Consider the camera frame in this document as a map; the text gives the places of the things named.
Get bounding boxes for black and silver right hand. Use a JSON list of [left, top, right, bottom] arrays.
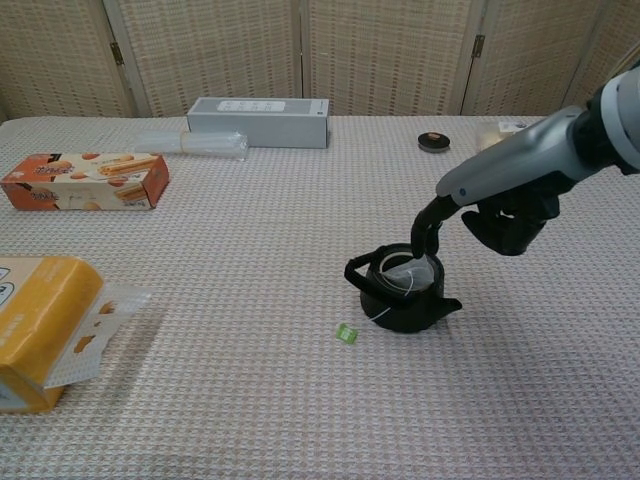
[[410, 105, 609, 260]]

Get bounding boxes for small tea bag with tag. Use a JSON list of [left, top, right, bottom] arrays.
[[335, 253, 435, 346]]

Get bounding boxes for bagged pastry snack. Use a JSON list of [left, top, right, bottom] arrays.
[[474, 118, 532, 152]]

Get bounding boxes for black teapot lid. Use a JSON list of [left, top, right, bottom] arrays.
[[416, 130, 452, 154]]

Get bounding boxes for black teapot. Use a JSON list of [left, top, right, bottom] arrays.
[[343, 242, 464, 335]]

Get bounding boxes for woven folding screen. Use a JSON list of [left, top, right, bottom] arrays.
[[0, 0, 640, 122]]

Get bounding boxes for grey rectangular box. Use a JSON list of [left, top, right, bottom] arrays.
[[186, 97, 332, 150]]

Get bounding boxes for clear plastic sleeve package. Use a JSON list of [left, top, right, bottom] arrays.
[[133, 128, 250, 163]]

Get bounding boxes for woven checkered tablecloth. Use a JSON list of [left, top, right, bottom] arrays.
[[0, 115, 640, 480]]

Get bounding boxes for orange cookie box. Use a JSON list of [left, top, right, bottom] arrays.
[[0, 152, 171, 213]]

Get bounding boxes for yellow cat tissue pack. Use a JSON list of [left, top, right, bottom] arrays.
[[0, 255, 154, 416]]

